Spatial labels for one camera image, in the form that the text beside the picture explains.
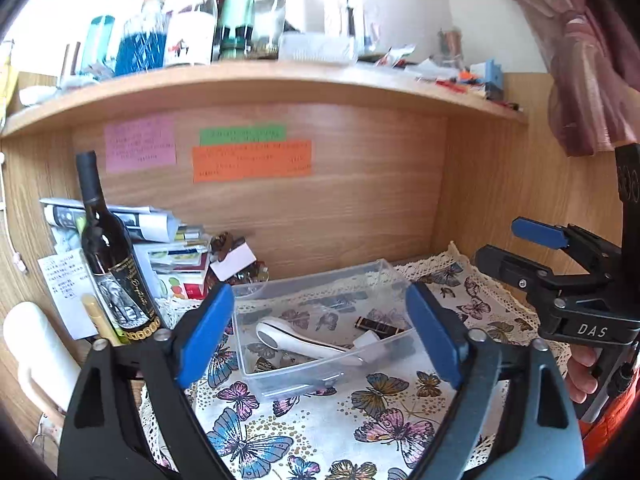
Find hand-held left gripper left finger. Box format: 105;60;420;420
57;282;236;480

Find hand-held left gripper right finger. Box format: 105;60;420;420
405;282;587;480

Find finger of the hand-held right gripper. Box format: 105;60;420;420
511;216;623;281
474;244;613;311

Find dark brown lipstick tube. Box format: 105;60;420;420
355;316;408;336

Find clear plastic storage box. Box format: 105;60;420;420
231;258;416;403

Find white charger plug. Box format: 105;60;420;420
350;331;383;351

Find white handheld massager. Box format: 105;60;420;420
255;317;366;366

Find person's right forearm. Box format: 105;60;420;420
577;365;640;461

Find person's right hand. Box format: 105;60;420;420
567;347;603;405

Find white card with clip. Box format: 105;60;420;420
210;242;257;281

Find stack of papers and booklets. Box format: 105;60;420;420
40;197;213;301

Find yellow glue stick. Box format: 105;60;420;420
81;294;123;347

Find dark wine bottle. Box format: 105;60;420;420
75;151;166;345

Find butterfly print tablecloth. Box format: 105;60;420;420
137;241;571;480

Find white handwritten paper sheet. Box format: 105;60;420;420
37;248;101;341

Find blue plastic block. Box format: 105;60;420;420
482;59;506;98

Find white thermos cup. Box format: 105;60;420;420
2;302;83;413

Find orange paper note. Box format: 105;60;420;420
191;140;313;184

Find pile of pens and stationery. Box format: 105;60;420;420
357;45;525;113

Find pink striped curtain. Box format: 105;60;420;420
467;0;640;158

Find pink paper note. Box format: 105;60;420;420
104;115;177;175

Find green paper note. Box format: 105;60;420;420
199;124;287;147

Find glass jar with sticks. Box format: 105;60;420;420
435;27;466;68

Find wooden shelf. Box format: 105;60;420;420
0;60;530;141

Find clear blister packages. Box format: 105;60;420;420
322;0;381;53

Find clear plastic case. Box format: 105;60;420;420
277;32;360;65

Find dark green ink bottle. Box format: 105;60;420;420
219;22;253;61

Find square blue glass bottle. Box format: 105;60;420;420
114;0;168;77

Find clear bottle with white label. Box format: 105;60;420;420
164;0;218;68

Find silver metal cylinder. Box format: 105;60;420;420
59;41;82;78

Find tall blue liquid bottle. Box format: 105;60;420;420
80;14;116;73

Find clear jar with metal clasp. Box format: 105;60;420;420
251;0;287;53

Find green pump bottle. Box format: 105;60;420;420
215;0;256;43

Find white charging cable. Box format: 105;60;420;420
0;152;26;273

